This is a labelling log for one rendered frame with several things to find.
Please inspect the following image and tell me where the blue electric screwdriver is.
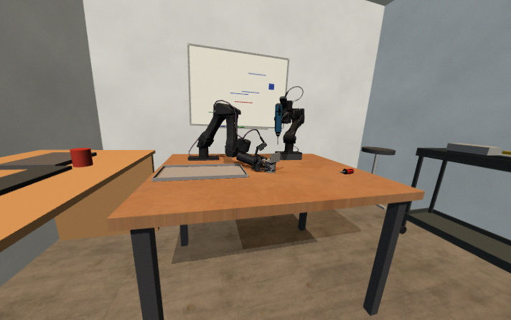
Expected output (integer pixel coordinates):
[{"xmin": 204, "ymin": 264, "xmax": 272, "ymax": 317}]
[{"xmin": 275, "ymin": 103, "xmax": 282, "ymax": 137}]

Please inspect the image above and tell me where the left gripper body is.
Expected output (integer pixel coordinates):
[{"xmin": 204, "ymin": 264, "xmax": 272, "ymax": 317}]
[{"xmin": 282, "ymin": 105, "xmax": 291, "ymax": 123}]

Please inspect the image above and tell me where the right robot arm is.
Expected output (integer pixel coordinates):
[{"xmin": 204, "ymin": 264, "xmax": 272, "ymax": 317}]
[{"xmin": 188, "ymin": 103, "xmax": 251, "ymax": 163}]

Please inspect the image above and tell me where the beige shallow tray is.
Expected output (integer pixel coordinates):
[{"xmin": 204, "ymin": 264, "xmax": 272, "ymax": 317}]
[{"xmin": 151, "ymin": 164, "xmax": 248, "ymax": 182}]

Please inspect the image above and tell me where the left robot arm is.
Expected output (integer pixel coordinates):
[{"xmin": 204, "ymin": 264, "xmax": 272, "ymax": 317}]
[{"xmin": 275, "ymin": 96, "xmax": 304, "ymax": 154}]

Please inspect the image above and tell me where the beige l-shaped bracket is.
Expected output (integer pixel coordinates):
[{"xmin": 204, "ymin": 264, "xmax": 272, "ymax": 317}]
[{"xmin": 262, "ymin": 153, "xmax": 281, "ymax": 163}]

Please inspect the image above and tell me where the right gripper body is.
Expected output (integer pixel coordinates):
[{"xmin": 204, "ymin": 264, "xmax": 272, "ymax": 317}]
[{"xmin": 245, "ymin": 143, "xmax": 263, "ymax": 170}]

